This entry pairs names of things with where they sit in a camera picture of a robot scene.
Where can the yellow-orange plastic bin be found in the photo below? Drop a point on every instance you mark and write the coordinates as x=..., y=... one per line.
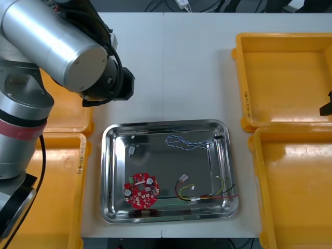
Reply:
x=67, y=116
x=298, y=194
x=285, y=90
x=59, y=194

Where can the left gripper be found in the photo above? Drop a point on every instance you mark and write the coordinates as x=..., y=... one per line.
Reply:
x=96, y=23

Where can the steel tray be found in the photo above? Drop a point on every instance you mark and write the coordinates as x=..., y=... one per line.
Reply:
x=168, y=166

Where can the round red circuit board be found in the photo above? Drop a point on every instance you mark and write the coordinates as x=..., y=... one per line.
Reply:
x=141, y=192

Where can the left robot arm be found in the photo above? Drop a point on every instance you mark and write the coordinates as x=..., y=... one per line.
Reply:
x=39, y=39

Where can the white power adapter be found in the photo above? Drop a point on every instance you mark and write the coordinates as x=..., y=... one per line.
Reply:
x=182, y=3

